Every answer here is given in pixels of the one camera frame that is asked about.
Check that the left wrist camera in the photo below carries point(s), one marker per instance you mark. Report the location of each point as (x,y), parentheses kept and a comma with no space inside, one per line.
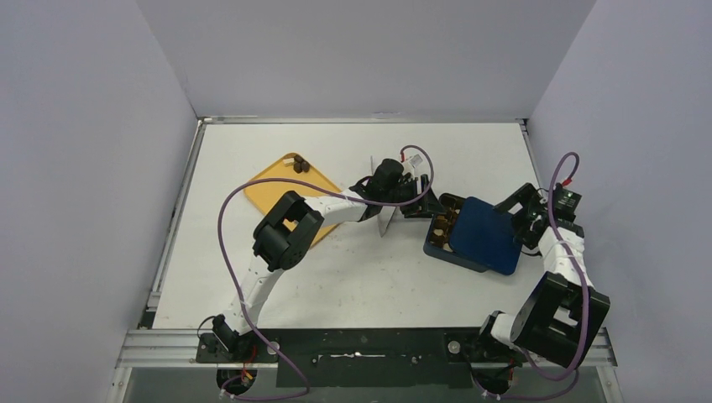
(413,161)

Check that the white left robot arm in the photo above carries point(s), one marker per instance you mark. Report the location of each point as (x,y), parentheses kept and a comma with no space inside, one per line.
(286,232)

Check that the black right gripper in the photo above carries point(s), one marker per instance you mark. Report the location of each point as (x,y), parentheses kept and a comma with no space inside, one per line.
(515,205)

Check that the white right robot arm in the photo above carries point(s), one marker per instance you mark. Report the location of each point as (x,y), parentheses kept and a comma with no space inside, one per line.
(562,315)

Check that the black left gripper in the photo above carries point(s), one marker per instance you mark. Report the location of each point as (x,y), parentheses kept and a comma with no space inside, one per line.
(426,208)

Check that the blue box lid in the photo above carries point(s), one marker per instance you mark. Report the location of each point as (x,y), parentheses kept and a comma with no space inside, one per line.
(483,239)

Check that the aluminium frame rail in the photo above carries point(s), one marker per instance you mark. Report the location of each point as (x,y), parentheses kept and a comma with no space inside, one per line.
(166,349)

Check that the yellow tray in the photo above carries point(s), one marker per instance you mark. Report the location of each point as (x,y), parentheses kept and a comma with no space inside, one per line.
(289,166)

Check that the blue chocolate box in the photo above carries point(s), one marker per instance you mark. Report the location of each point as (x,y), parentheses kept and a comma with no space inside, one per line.
(437,244)

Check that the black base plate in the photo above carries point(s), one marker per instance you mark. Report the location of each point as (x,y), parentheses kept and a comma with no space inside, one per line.
(363,357)

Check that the metal tweezers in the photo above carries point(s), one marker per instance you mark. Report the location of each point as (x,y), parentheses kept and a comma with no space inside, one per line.
(386,214)

